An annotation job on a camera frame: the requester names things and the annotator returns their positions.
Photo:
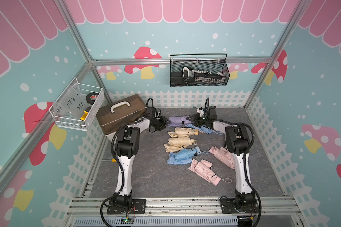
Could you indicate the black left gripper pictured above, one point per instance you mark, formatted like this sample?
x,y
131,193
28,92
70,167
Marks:
x,y
163,122

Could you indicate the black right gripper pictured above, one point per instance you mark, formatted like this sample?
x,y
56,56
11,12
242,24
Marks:
x,y
196,118

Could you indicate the purple sleeved umbrella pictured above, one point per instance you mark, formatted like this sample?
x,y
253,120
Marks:
x,y
175,121

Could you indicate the small blue sleeved umbrella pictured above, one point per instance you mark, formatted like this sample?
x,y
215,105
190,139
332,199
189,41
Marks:
x,y
204,129

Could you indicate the beige sleeved umbrella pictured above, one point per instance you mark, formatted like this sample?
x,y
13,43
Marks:
x,y
184,132

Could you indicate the light blue sleeved umbrella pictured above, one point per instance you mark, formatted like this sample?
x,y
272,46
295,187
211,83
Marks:
x,y
185,156

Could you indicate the pink umbrella sleeve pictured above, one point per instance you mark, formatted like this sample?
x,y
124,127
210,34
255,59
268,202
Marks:
x,y
223,155

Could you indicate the pink sleeved umbrella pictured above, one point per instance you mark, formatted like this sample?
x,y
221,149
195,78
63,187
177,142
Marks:
x,y
204,170

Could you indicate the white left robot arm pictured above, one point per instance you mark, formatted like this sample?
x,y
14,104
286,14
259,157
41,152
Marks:
x,y
125,143

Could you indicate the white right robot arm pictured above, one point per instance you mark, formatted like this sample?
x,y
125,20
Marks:
x,y
239,138

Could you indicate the socket set in basket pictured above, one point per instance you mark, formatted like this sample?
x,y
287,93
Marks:
x,y
198,77

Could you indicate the brown and cream toolbox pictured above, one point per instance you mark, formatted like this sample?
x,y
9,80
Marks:
x,y
113,117

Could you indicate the black tape roll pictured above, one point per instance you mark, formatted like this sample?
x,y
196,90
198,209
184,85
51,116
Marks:
x,y
91,98

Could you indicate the yellow tool in bin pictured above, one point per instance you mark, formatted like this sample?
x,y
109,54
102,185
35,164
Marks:
x,y
85,113

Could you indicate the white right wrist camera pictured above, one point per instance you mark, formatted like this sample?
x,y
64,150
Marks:
x,y
200,111

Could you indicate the black wire mesh basket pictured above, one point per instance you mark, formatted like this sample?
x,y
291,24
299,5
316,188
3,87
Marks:
x,y
204,62

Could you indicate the clear plastic wall bin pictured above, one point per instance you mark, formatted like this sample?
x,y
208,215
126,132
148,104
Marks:
x,y
68,108

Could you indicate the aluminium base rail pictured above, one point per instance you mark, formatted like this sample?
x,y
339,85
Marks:
x,y
186,212

